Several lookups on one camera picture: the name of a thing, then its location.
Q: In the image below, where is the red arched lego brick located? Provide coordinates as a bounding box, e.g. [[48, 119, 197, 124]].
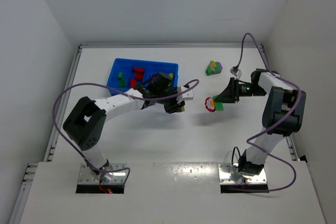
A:
[[130, 79, 137, 88]]

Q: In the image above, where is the red long lego brick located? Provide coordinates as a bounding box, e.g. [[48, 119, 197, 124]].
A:
[[133, 67, 144, 81]]

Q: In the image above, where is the green rounded lego brick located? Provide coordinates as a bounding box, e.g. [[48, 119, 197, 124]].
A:
[[119, 80, 126, 88]]

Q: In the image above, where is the blue plastic sorting bin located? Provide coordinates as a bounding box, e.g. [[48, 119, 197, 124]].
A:
[[107, 58, 179, 96]]

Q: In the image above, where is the green square lego brick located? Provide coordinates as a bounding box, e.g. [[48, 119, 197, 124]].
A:
[[118, 72, 124, 80]]

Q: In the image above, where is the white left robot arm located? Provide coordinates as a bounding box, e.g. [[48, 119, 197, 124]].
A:
[[62, 72, 186, 174]]

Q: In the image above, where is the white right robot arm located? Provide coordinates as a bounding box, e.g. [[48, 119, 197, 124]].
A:
[[214, 69, 306, 176]]

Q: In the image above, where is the flower lego stack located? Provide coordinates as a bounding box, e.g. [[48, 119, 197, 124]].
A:
[[204, 95, 224, 113]]

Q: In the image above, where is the green sloped lego brick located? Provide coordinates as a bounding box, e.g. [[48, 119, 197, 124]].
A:
[[205, 60, 223, 76]]

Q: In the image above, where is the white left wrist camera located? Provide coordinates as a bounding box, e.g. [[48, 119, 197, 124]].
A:
[[176, 86, 194, 103]]

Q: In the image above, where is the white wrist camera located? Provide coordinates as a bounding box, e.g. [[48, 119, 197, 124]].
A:
[[176, 86, 194, 103], [230, 66, 242, 79]]

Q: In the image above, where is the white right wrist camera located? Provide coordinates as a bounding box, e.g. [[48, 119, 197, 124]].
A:
[[230, 66, 242, 79]]

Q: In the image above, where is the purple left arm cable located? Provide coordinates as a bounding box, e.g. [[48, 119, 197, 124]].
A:
[[52, 78, 200, 183]]

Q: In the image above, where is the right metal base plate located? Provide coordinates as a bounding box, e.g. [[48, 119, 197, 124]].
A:
[[217, 163, 267, 186]]

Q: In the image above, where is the metal base plate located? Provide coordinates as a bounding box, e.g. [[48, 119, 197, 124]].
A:
[[77, 163, 130, 186], [217, 163, 267, 186]]

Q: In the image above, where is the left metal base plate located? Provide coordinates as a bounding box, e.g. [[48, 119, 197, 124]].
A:
[[77, 163, 130, 186]]

